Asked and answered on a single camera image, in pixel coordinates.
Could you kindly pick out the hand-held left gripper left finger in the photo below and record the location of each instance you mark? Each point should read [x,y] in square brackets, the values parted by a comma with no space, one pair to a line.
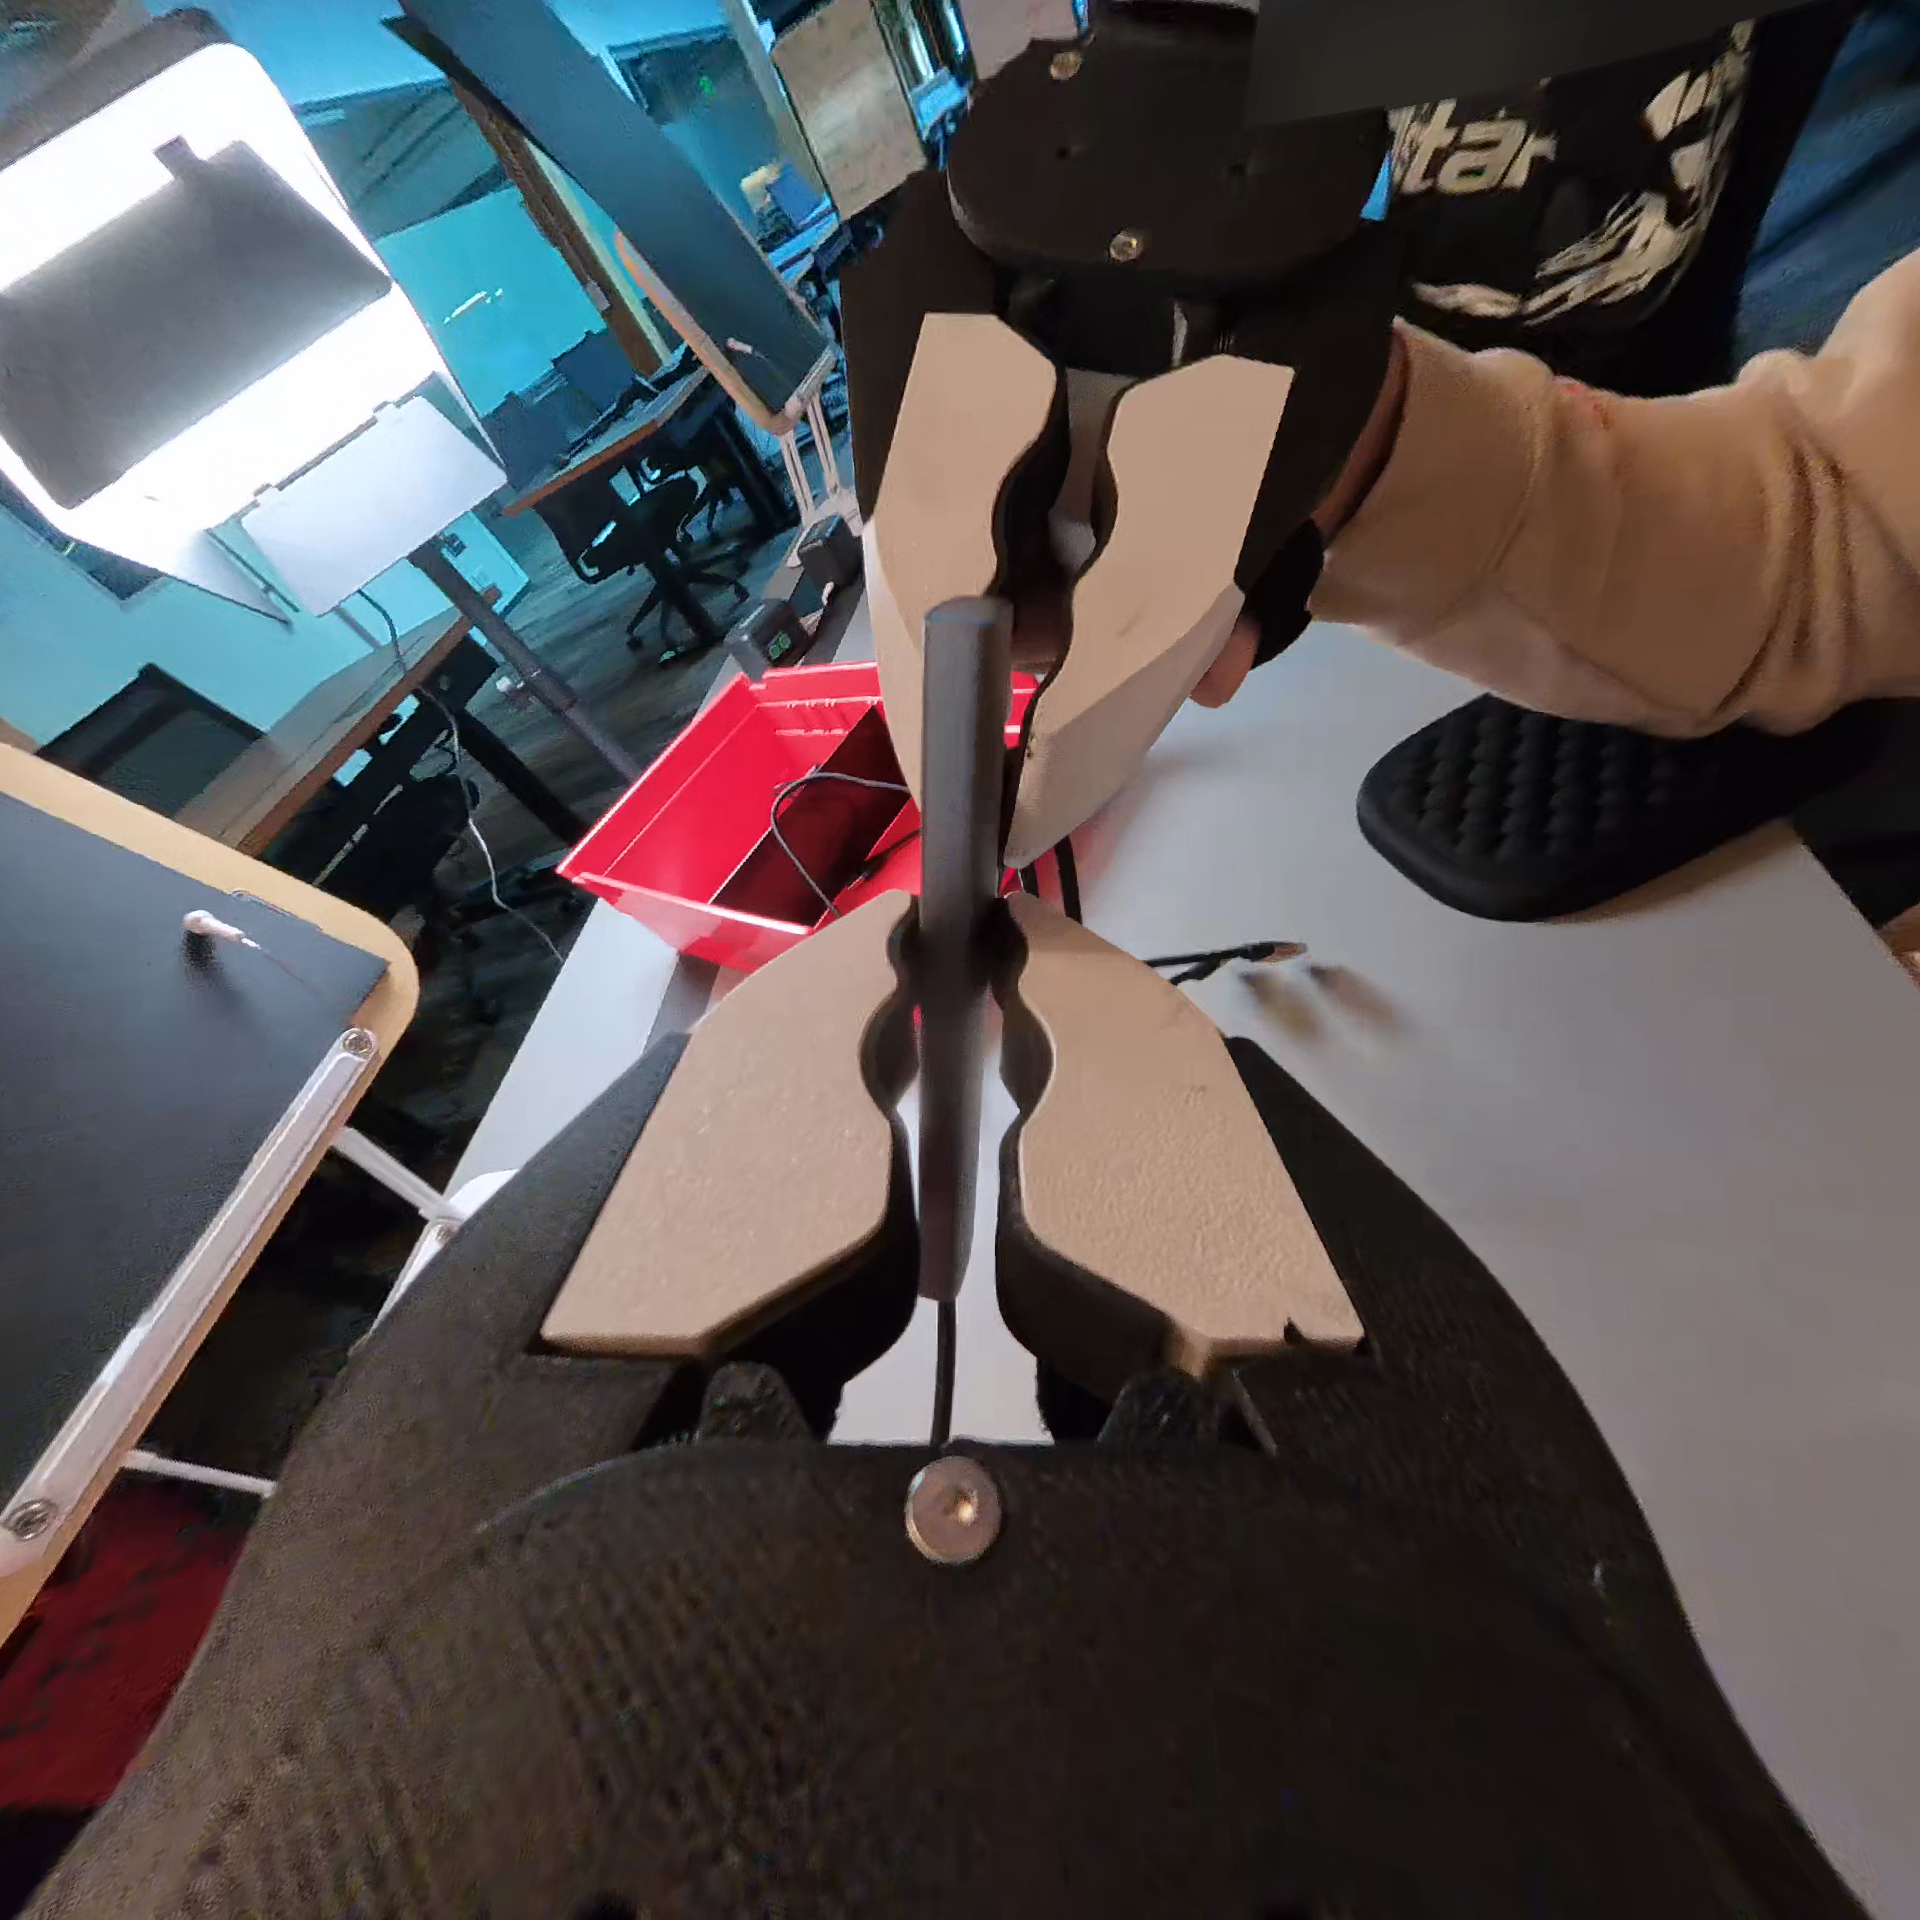
[752,1171]

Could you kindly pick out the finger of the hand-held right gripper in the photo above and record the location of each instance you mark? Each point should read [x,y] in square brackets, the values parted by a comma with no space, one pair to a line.
[1185,509]
[944,451]

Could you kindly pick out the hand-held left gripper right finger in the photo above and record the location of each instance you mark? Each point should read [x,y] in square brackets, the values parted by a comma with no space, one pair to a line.
[1171,1185]

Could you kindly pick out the grey usb hub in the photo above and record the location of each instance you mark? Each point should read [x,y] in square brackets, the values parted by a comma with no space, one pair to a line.
[962,903]

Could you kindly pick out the red plastic bin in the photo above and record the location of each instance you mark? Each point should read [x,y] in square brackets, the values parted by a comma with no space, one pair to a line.
[660,840]

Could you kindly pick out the person's right forearm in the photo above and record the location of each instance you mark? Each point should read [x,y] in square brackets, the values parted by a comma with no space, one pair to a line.
[1620,526]

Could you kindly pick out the person's right hand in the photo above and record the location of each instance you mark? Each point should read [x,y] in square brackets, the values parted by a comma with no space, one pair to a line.
[1282,593]

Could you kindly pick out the small black box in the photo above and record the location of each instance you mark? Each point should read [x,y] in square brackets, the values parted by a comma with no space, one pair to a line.
[768,637]
[829,559]

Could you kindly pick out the black bin divider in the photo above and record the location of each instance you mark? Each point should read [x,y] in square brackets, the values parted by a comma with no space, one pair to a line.
[752,884]

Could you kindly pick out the wooden office desk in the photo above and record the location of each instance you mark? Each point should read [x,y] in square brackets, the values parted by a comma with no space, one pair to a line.
[633,435]
[346,721]

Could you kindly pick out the black office chair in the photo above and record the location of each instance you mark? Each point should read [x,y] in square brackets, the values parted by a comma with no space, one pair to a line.
[633,526]

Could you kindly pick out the wooden notice board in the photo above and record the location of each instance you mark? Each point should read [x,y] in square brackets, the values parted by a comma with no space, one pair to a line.
[847,107]

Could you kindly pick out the black board wooden easel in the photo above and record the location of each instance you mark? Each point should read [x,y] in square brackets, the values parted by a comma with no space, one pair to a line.
[633,165]

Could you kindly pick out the printed black cloth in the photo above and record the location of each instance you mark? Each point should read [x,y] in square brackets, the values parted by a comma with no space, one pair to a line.
[1620,227]

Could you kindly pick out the dark light stand pole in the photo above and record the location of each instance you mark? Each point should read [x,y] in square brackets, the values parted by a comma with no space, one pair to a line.
[509,661]

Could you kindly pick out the black chair armrest pad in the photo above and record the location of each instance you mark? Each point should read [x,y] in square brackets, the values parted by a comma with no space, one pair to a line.
[1574,812]

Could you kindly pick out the white tablet stand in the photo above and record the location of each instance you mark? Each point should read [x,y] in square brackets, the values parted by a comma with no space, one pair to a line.
[225,1232]

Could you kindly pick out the bright white panel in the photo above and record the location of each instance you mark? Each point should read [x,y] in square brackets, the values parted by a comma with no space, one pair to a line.
[376,495]

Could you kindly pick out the black tablet tan rim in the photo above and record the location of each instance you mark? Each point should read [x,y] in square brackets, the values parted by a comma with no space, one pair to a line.
[151,1125]

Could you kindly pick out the red bag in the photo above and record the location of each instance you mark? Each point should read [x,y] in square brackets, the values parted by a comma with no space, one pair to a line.
[89,1651]

